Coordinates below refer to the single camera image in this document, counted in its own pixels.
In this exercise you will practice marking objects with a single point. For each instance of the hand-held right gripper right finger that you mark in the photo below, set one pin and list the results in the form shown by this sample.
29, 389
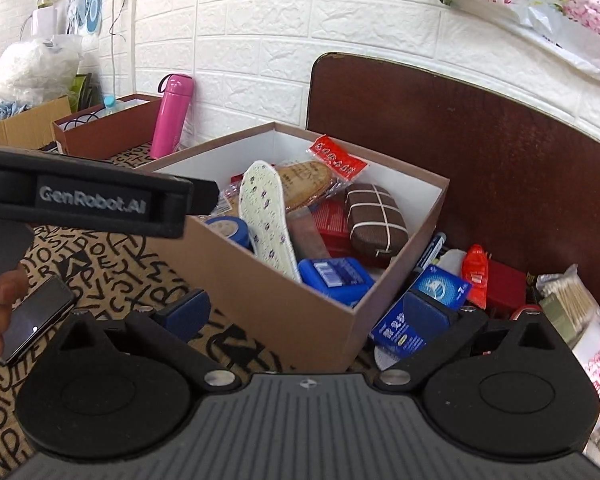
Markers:
425, 317

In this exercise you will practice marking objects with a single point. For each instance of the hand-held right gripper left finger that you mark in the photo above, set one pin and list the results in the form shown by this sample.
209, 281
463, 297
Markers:
187, 312

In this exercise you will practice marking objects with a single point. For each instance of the blue packet with yellow print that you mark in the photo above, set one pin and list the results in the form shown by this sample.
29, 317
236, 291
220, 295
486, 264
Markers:
392, 332

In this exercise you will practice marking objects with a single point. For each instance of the blue plastic box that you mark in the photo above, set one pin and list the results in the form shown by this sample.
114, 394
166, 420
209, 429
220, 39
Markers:
350, 290

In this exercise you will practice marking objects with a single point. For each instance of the brown cardboard box white inside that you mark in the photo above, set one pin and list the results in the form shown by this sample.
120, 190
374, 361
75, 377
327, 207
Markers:
280, 320

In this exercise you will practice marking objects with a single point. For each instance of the blue packet with white print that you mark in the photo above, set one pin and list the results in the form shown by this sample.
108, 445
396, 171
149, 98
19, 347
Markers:
440, 285

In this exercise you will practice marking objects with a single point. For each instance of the blue black pen pack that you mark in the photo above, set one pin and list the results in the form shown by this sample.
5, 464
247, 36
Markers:
432, 250

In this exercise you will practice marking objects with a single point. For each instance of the red bottle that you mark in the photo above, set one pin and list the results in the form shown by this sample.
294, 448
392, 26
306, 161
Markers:
475, 270

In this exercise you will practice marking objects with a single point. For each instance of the brown open storage box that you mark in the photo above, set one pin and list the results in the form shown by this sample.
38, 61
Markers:
110, 132

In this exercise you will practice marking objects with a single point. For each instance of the letter print mat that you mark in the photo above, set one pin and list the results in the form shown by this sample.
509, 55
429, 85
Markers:
130, 270

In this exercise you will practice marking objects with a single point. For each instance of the plain cardboard box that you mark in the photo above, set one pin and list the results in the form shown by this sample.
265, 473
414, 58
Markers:
30, 125

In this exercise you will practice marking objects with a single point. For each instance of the dark red box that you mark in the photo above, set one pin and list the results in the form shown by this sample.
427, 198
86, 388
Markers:
505, 285

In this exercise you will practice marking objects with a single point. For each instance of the blue tape roll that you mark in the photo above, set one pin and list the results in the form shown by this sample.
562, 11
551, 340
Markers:
242, 237

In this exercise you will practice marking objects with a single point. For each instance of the green bag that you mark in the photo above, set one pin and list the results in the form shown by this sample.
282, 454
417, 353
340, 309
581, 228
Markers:
82, 90

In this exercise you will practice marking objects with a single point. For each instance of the brown checked glasses case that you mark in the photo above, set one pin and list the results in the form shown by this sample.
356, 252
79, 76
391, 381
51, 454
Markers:
375, 220

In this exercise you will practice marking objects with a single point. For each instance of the pink bottle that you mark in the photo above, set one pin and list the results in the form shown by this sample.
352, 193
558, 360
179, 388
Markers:
172, 115

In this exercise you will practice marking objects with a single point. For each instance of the red printed box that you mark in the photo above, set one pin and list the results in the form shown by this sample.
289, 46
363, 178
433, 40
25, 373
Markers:
330, 230

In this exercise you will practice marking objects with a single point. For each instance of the black smartphone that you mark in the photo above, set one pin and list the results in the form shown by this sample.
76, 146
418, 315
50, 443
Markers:
35, 320

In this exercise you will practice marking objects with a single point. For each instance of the white plastic bag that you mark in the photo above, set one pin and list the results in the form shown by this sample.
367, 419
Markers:
30, 70

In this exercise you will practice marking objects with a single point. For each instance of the cotton swab packet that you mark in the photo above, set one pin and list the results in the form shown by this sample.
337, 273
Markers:
570, 305

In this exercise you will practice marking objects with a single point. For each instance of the brown wooden board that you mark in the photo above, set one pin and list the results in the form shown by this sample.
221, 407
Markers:
480, 160

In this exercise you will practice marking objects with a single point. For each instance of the white vase with plant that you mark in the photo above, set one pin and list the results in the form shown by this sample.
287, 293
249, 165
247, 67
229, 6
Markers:
45, 22

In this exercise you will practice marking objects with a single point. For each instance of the brown insole in clear packet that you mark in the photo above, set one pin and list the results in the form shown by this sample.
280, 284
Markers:
305, 180

